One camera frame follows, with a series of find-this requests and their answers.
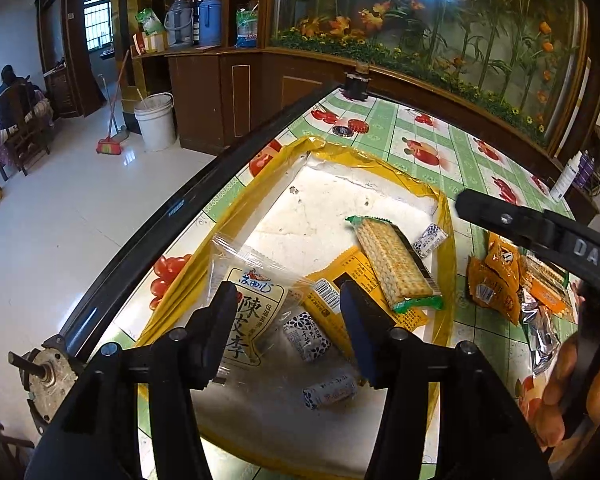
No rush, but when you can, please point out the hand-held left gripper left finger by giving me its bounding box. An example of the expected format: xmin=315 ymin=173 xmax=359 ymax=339
xmin=37 ymin=280 xmax=239 ymax=480

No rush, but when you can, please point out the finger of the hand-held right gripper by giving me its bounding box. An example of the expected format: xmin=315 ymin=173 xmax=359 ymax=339
xmin=456 ymin=189 xmax=557 ymax=252

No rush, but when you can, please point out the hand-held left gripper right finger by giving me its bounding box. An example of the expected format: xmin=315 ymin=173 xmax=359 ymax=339
xmin=339 ymin=279 xmax=553 ymax=480

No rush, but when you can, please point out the clear plum snack packet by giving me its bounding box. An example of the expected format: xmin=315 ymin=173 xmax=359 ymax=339
xmin=210 ymin=234 xmax=311 ymax=386

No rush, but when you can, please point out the small orange snack packet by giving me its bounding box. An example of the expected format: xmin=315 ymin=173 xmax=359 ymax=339
xmin=484 ymin=232 xmax=523 ymax=286
xmin=466 ymin=256 xmax=523 ymax=326

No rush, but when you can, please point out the cracker packet with green ends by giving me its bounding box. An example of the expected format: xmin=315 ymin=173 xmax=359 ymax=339
xmin=345 ymin=214 xmax=445 ymax=313
xmin=520 ymin=255 xmax=578 ymax=321

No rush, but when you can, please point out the black spotted candy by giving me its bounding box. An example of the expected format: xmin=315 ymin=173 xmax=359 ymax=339
xmin=282 ymin=311 xmax=332 ymax=364

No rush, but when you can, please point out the large orange snack packet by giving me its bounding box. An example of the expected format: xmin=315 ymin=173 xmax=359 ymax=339
xmin=300 ymin=246 xmax=428 ymax=331

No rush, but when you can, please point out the white patterned candy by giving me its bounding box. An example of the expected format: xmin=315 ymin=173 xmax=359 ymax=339
xmin=302 ymin=375 xmax=358 ymax=411
xmin=412 ymin=223 xmax=449 ymax=259

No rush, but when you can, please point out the silver foil snack packet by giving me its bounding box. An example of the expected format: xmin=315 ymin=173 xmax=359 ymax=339
xmin=522 ymin=292 xmax=563 ymax=376

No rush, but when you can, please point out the yellow-rimmed white tray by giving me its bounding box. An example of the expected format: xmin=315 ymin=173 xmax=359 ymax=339
xmin=135 ymin=135 xmax=458 ymax=466

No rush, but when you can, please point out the person's right hand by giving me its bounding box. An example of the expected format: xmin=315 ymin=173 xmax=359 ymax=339
xmin=532 ymin=332 xmax=600 ymax=468

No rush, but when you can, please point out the white spray bottle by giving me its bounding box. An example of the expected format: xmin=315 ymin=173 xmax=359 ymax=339
xmin=550 ymin=151 xmax=583 ymax=201

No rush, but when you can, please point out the purple bottle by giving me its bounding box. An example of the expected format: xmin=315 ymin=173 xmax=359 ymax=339
xmin=577 ymin=152 xmax=597 ymax=188

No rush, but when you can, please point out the small metal motor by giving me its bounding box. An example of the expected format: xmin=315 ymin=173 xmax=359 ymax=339
xmin=9 ymin=335 xmax=88 ymax=427

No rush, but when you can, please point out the dark ink bottle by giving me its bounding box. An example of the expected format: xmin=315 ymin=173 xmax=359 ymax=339
xmin=342 ymin=65 xmax=372 ymax=103

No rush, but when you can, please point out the red broom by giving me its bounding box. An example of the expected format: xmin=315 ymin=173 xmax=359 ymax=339
xmin=96 ymin=50 xmax=131 ymax=156

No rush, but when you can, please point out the white plastic bucket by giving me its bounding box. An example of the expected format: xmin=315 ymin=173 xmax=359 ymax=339
xmin=134 ymin=92 xmax=177 ymax=152

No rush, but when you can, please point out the glass-fronted artificial flower display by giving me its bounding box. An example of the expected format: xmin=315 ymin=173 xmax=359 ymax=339
xmin=267 ymin=0 xmax=588 ymax=148

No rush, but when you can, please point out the brown wooden cabinet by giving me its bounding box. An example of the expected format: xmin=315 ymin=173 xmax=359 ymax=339
xmin=130 ymin=42 xmax=600 ymax=211

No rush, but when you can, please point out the wooden chair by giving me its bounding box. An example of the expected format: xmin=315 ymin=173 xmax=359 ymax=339
xmin=2 ymin=82 xmax=53 ymax=177

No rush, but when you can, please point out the brown wicker cabinet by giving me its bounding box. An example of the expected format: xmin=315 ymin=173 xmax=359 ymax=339
xmin=44 ymin=65 xmax=73 ymax=117

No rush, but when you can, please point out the grey thermos flask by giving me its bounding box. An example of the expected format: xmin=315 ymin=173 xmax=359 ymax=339
xmin=164 ymin=0 xmax=193 ymax=50

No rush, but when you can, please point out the blue thermos flask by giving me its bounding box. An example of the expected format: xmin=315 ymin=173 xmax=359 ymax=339
xmin=198 ymin=0 xmax=222 ymax=47

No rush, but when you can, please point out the green and white bag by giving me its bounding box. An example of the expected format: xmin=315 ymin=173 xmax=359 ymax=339
xmin=136 ymin=8 xmax=166 ymax=36

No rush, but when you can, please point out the gold trimmed pillar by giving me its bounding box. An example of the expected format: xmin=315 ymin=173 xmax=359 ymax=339
xmin=109 ymin=0 xmax=146 ymax=116

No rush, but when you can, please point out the barred window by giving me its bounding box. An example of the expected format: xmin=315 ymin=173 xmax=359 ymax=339
xmin=82 ymin=0 xmax=113 ymax=51

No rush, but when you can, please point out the grey long-handled mop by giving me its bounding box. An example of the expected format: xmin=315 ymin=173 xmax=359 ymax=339
xmin=98 ymin=74 xmax=131 ymax=142

